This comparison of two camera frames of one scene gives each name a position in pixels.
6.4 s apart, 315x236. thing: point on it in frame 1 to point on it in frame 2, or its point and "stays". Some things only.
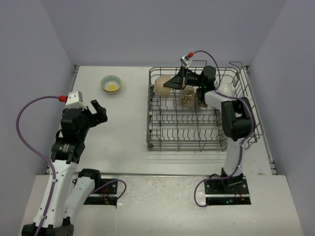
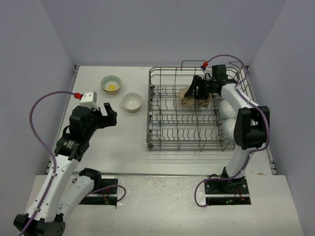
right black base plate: x=229 y=191 stays
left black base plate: x=107 y=195 stays
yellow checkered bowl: x=110 y=84 stays
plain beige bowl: x=162 y=91 to x=132 y=102
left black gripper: x=102 y=117 to x=110 y=121
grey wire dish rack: x=171 y=127 stays
